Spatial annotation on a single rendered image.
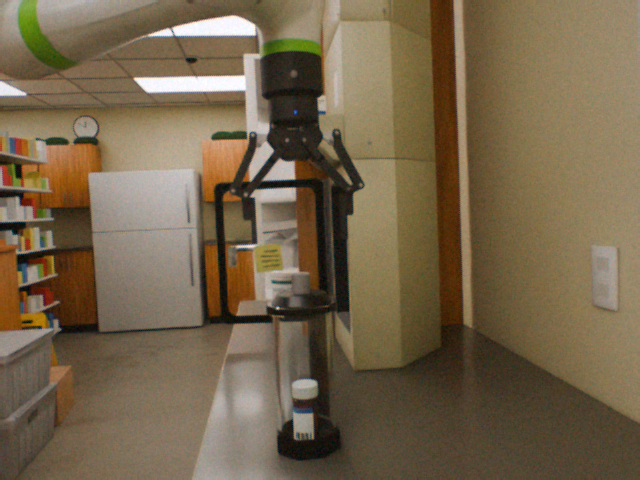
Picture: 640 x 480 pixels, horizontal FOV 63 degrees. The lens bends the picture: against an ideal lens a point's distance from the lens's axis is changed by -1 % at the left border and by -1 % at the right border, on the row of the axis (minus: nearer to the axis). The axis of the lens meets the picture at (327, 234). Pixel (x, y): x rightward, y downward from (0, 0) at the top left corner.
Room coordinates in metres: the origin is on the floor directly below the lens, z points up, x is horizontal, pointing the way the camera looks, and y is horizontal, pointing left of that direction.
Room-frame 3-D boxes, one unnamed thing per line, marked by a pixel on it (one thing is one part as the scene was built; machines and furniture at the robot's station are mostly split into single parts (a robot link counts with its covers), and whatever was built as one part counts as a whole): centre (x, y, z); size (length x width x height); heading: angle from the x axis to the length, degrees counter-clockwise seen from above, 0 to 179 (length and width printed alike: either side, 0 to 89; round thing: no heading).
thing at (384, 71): (1.32, -0.15, 1.33); 0.32 x 0.25 x 0.77; 7
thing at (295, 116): (0.79, 0.04, 1.43); 0.08 x 0.07 x 0.09; 97
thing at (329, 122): (1.30, 0.03, 1.46); 0.32 x 0.11 x 0.10; 7
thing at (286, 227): (1.46, 0.16, 1.19); 0.30 x 0.01 x 0.40; 89
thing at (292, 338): (0.79, 0.04, 1.06); 0.11 x 0.11 x 0.21
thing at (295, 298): (0.79, 0.04, 1.18); 0.09 x 0.09 x 0.07
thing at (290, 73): (0.80, 0.04, 1.50); 0.12 x 0.09 x 0.06; 7
